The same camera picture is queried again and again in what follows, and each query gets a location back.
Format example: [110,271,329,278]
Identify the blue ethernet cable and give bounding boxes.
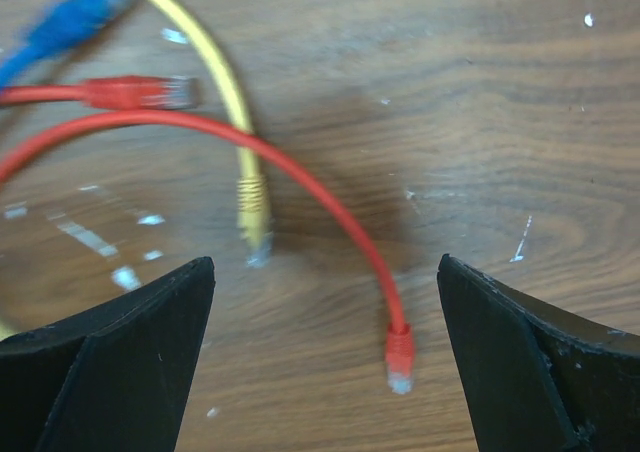
[0,0,135,88]

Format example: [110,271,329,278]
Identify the long red ethernet cable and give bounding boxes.
[0,75,199,111]

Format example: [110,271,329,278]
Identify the short red ethernet cable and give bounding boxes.
[0,110,417,396]

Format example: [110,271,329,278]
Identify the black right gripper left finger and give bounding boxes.
[1,257,215,451]

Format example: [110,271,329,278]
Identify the yellow ethernet cable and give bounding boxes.
[0,0,274,341]

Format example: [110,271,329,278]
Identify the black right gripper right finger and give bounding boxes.
[437,254,639,451]

